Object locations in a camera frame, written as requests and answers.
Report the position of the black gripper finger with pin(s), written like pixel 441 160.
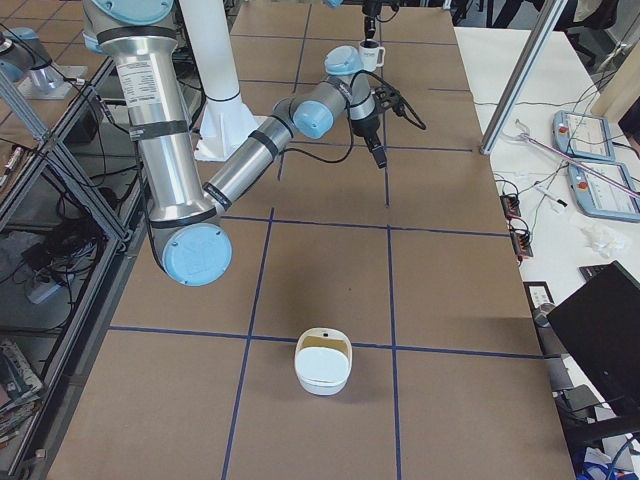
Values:
pixel 369 27
pixel 379 156

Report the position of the white mug dark inside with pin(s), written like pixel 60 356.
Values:
pixel 372 54

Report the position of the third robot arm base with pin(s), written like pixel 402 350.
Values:
pixel 26 62

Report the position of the upper orange black electronics box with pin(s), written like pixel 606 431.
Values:
pixel 510 205

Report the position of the orange black electronics box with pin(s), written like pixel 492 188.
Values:
pixel 510 205
pixel 521 242

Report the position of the lower orange black electronics box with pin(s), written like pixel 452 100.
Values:
pixel 521 242

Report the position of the upper teach pendant tablet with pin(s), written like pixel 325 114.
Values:
pixel 583 136

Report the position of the teach pendant tablet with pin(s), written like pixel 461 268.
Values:
pixel 583 136
pixel 600 199

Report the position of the white bin with swing lid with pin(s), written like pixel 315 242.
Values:
pixel 323 361

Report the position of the lower teach pendant tablet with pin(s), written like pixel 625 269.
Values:
pixel 600 199

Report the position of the crumpled white tissue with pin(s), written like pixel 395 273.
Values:
pixel 605 241

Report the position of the black laptop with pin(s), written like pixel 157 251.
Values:
pixel 598 325

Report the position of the stack of books magazines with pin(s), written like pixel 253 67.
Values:
pixel 21 390

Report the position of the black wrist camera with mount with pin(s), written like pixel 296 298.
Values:
pixel 389 98

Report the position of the aluminium frame post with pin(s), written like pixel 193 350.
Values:
pixel 532 49

